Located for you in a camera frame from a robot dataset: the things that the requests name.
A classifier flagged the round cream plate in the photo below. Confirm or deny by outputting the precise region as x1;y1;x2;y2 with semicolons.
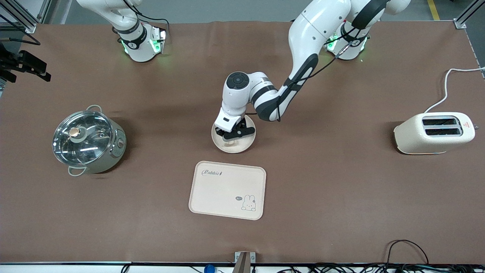
211;115;257;154

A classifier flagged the cream rabbit print tray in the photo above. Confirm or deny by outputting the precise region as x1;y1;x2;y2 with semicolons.
189;161;267;221

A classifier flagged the pale green electric pot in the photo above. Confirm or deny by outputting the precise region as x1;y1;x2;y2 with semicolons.
52;105;127;177

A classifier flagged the glass pot lid, gold knob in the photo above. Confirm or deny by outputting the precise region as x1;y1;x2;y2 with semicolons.
52;111;115;166

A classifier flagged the cream two-slot toaster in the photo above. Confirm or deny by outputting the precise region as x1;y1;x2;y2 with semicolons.
393;112;476;155

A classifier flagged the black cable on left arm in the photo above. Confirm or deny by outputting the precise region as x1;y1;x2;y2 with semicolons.
277;23;370;122

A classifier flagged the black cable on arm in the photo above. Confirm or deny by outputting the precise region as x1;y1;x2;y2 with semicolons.
123;0;170;36
277;23;370;122

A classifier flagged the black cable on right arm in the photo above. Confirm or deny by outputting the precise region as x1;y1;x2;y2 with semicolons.
123;0;170;36

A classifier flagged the metal bracket at table edge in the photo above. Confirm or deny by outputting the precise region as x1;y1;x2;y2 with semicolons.
232;251;257;273

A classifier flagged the black cable bundle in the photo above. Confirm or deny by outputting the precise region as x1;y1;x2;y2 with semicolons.
276;263;485;273

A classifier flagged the black looped cable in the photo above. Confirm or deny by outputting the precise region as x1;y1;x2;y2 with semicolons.
386;240;429;266

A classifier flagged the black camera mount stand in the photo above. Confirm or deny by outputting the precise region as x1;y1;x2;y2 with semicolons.
0;42;52;82

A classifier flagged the white toaster power cord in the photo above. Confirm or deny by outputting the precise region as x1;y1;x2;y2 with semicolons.
424;66;485;113

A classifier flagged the aluminium frame profile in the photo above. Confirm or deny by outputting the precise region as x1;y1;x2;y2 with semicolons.
454;0;485;29
0;0;52;34

